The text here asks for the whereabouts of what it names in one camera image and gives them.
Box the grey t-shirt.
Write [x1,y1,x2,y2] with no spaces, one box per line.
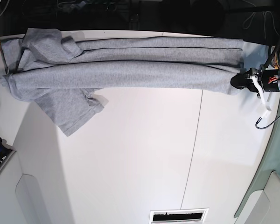
[0,28,244,136]

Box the braided camera cable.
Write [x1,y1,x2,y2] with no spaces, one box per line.
[255,109,280,130]

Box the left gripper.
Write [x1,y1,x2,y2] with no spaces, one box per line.
[230,68,280,112]

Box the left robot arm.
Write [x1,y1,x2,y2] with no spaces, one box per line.
[231,37,280,110]

